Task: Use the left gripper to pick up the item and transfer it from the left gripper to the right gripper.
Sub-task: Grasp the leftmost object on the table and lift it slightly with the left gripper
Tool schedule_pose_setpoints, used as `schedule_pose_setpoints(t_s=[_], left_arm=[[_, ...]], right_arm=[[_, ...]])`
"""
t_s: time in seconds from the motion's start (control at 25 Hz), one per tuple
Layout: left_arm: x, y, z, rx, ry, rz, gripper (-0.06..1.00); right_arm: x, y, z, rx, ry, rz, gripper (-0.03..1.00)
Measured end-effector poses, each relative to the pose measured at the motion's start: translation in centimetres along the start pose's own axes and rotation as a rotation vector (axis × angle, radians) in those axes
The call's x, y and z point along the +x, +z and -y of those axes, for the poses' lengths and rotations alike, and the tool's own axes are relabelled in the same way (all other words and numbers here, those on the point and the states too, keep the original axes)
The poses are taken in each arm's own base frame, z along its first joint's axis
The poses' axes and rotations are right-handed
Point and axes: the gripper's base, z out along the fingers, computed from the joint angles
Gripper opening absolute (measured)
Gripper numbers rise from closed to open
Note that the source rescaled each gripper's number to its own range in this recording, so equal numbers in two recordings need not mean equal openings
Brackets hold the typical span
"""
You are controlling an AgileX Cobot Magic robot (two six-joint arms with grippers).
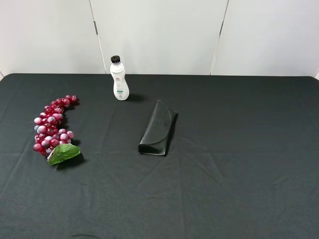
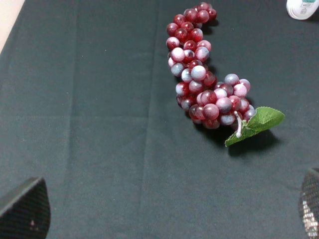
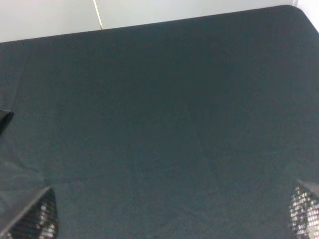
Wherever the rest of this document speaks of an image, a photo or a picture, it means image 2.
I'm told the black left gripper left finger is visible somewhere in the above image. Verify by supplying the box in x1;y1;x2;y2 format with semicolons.
0;177;51;239

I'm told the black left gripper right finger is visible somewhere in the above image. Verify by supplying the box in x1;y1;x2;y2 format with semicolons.
298;168;319;239

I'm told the red artificial grape bunch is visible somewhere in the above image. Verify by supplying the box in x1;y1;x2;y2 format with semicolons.
166;2;285;146

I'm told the black tablecloth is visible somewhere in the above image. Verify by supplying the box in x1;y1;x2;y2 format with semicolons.
0;0;319;239

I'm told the white plastic bottle black cap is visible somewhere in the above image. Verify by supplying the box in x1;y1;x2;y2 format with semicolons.
286;0;319;20

